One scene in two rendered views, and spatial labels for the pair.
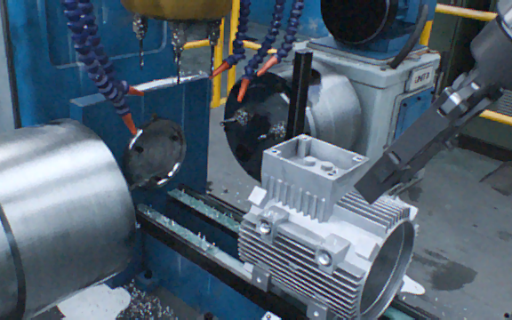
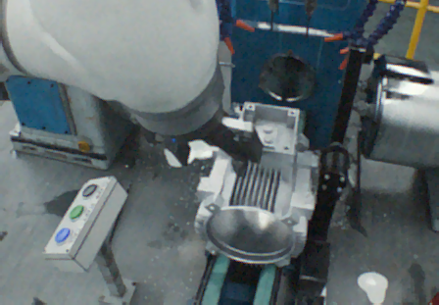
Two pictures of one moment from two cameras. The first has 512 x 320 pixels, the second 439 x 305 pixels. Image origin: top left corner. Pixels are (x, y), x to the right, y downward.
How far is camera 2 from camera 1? 70 cm
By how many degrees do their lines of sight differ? 56
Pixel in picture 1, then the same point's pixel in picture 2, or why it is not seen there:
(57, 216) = not seen: hidden behind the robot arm
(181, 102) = (317, 51)
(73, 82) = (264, 10)
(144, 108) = (281, 42)
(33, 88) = (235, 6)
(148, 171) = (278, 87)
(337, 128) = (413, 136)
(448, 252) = not seen: outside the picture
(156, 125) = (287, 59)
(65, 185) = not seen: hidden behind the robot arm
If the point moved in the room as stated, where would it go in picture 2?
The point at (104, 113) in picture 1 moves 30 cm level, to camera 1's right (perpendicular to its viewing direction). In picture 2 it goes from (248, 34) to (318, 100)
